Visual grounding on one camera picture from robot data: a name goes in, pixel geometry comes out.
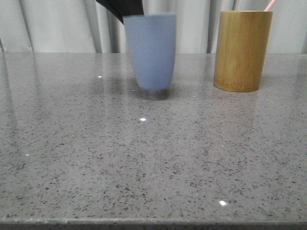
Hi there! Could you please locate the pink chopstick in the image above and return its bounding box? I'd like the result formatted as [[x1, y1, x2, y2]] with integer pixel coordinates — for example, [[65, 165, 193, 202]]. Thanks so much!
[[264, 0, 278, 12]]

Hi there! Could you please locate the blue plastic cup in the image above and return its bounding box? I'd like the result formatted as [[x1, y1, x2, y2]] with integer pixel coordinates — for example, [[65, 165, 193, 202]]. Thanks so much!
[[123, 12, 177, 91]]

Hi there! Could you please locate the bamboo cylinder holder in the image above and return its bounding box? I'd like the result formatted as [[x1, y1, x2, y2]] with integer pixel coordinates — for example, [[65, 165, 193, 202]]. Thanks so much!
[[213, 11, 272, 92]]

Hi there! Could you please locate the grey curtain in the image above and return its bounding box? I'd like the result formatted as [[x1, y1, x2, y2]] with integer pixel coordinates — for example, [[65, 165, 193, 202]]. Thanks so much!
[[0, 0, 307, 53]]

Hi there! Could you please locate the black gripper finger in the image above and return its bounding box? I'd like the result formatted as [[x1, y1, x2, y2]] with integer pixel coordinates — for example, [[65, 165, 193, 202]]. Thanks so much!
[[96, 0, 144, 24]]

